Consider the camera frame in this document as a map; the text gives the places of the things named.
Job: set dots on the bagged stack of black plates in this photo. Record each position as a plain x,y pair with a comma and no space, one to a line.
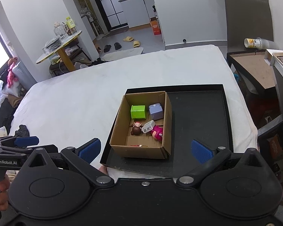
53,43

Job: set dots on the black side table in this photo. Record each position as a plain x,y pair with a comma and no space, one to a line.
257,68

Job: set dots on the brown cardboard box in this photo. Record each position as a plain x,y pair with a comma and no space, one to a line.
141,151

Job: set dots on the black framed glass door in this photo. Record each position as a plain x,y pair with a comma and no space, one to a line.
108,4

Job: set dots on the white charger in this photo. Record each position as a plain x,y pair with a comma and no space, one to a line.
148,126

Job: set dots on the round yellow-edged table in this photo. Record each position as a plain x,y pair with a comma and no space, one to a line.
61,47

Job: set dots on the brown-haired doll figurine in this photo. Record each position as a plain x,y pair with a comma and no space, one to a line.
136,129

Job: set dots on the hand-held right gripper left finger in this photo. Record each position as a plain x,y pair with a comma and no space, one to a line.
89,149

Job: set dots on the glass jar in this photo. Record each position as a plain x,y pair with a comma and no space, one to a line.
59,31

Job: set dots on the white kitchen cabinet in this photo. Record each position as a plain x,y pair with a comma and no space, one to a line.
139,11

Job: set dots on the yellow slipper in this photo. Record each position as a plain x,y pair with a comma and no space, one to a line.
136,43
128,38

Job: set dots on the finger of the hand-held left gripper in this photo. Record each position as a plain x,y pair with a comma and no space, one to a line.
26,141
9,150

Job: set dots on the white desk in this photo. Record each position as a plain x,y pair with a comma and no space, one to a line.
281,75

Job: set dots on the pink plush toy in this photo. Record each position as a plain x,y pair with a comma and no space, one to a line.
11,74

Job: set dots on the white floor mat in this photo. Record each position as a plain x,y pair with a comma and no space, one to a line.
122,54

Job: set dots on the yellow white paper cup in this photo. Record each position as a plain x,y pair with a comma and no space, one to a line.
252,43

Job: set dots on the white standing fan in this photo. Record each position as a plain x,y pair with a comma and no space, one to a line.
90,18

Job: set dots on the yellow-capped bottle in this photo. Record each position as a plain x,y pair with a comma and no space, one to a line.
70,23

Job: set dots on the pink dinosaur figurine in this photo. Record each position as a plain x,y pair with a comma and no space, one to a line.
158,133

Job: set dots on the black slipper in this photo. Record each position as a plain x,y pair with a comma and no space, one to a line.
107,48
118,46

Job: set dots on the grey chair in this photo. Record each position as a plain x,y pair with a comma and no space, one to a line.
247,21

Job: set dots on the black cloth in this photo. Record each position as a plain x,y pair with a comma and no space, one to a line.
22,131

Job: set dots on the black tray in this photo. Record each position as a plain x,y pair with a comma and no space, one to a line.
198,122

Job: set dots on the orange carton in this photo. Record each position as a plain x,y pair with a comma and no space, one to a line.
155,27

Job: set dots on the spray bottle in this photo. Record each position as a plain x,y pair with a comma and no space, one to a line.
155,10

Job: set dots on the green hexagonal cup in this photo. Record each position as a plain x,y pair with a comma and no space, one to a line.
138,112

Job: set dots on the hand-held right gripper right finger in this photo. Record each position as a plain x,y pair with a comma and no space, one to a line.
201,150

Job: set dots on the white plastic bag bundle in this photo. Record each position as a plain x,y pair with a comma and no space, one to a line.
22,75

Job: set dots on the blue red figurine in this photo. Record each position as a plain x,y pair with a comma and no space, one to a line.
140,145

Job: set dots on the person's left hand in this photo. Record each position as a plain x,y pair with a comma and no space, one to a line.
1,200

